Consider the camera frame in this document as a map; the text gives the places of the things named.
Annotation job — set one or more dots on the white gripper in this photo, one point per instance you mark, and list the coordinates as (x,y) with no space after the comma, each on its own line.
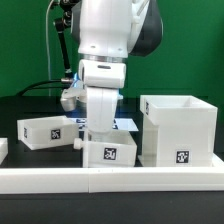
(101,108)

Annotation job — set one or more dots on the white drawer box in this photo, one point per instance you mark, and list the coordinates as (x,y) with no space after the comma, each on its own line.
(117,149)
(47,132)

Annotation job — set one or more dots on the white drawer cabinet frame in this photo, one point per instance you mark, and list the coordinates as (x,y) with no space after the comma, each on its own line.
(178,131)

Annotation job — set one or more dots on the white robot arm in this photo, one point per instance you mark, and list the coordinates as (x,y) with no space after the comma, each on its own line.
(108,32)

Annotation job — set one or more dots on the fiducial marker sheet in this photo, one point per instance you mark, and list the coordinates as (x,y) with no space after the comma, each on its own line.
(119,123)

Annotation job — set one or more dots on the white left fence block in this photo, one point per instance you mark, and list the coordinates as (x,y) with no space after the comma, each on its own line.
(3,149)

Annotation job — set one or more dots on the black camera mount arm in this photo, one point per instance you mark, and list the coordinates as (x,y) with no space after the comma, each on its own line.
(61,24)

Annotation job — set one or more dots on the white front fence rail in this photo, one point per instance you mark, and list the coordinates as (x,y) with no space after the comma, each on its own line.
(97,180)

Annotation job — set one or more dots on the white fence rail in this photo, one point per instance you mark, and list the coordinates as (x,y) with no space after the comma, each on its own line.
(217,162)
(97,180)

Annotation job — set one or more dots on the white right fence rail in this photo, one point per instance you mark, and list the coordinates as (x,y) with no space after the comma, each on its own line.
(217,162)

